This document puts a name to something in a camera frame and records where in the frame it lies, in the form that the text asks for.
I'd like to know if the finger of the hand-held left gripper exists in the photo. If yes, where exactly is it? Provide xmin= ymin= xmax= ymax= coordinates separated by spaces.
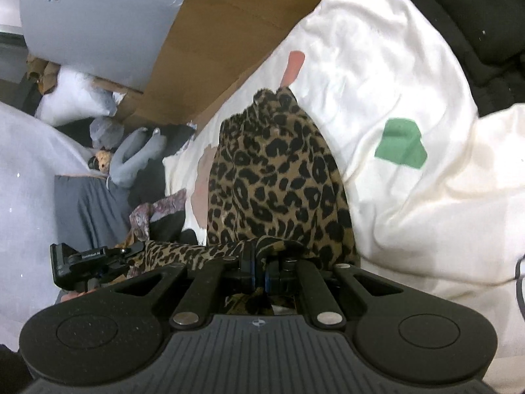
xmin=107 ymin=241 xmax=146 ymax=263

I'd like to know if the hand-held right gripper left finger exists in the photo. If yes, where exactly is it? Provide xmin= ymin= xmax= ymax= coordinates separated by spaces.
xmin=115 ymin=250 xmax=257 ymax=329

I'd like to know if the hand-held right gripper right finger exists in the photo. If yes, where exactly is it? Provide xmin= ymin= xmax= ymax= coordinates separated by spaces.
xmin=264 ymin=254 xmax=405 ymax=327

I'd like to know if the leopard print skirt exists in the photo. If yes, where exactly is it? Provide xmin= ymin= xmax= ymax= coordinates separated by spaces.
xmin=131 ymin=86 xmax=362 ymax=317

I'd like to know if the grey folded garment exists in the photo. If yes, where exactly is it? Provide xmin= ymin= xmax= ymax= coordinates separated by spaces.
xmin=54 ymin=174 xmax=136 ymax=251

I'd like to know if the floral patterned garment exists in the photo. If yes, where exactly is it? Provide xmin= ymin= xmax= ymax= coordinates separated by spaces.
xmin=129 ymin=189 xmax=187 ymax=243

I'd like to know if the white sheer curtain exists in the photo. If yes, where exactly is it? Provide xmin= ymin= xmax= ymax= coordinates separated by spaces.
xmin=0 ymin=100 xmax=111 ymax=354

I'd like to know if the black cloth heap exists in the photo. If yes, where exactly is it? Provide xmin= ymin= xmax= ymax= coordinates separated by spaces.
xmin=127 ymin=123 xmax=198 ymax=210

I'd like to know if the spotted plush toy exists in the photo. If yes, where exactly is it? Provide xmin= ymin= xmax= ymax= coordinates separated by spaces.
xmin=88 ymin=150 xmax=116 ymax=173

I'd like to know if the clear plastic bag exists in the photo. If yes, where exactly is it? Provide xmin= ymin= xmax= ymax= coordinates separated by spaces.
xmin=89 ymin=116 xmax=126 ymax=150

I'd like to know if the cream bear printed blanket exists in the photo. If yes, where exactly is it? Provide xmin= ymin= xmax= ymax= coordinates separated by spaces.
xmin=162 ymin=0 xmax=525 ymax=394

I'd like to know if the white plastic bag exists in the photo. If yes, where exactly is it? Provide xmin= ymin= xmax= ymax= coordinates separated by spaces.
xmin=35 ymin=66 xmax=124 ymax=128

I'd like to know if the cardboard box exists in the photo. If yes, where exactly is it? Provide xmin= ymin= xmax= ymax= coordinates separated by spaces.
xmin=27 ymin=55 xmax=144 ymax=95

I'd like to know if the folded cardboard sheet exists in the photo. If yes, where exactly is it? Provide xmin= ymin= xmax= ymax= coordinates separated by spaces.
xmin=117 ymin=0 xmax=382 ymax=126

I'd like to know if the grey wrapped box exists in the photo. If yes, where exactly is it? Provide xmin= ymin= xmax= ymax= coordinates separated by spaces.
xmin=18 ymin=0 xmax=193 ymax=93

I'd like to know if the black folded garment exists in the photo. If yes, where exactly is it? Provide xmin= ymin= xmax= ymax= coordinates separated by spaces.
xmin=393 ymin=0 xmax=525 ymax=118

